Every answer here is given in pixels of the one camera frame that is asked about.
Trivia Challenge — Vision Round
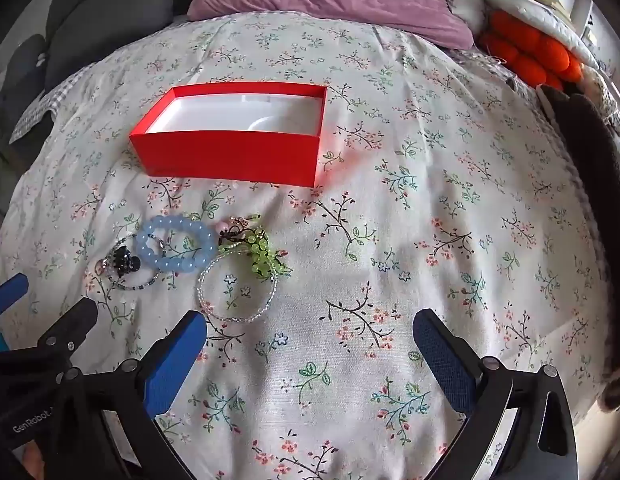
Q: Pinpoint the dark blue beaded chain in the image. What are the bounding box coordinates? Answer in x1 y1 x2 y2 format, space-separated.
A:
97 255 161 292

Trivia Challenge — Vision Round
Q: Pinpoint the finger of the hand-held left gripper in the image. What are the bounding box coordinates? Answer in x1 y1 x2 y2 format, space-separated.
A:
20 299 99 376
0 273 29 318

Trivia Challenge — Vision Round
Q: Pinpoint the grey checkered cloth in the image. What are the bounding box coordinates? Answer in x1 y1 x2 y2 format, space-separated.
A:
10 67 105 146

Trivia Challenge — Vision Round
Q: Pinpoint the orange plush toy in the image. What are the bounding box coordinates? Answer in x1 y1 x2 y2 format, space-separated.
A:
477 10 586 91

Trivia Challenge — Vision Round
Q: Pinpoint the grey chair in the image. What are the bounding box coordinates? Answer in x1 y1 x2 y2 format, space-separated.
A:
0 35 46 128

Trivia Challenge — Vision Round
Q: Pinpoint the red cardboard box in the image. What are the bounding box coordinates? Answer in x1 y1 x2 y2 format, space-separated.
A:
128 81 329 188

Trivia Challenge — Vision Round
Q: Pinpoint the floral bed sheet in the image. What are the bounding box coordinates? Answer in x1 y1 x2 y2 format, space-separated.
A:
0 10 616 480

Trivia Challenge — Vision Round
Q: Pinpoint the green bead bracelet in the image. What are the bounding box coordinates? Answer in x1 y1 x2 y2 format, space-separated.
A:
217 217 293 281

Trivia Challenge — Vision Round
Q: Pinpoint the black flower hair clip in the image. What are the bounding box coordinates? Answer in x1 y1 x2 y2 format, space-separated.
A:
107 246 140 276

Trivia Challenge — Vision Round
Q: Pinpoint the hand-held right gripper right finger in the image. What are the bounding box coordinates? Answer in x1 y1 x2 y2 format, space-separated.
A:
412 309 578 480

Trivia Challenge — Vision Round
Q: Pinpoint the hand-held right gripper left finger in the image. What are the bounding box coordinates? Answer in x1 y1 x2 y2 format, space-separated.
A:
54 309 209 480

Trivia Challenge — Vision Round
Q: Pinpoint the dark brown blanket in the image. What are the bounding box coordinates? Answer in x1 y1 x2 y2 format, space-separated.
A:
537 82 620 411

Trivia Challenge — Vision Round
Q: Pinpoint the light blue bead bracelet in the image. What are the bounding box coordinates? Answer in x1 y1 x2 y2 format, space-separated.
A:
136 215 218 273

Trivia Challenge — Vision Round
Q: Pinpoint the clear bead bracelet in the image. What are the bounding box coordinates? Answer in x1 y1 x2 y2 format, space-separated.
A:
196 255 279 324

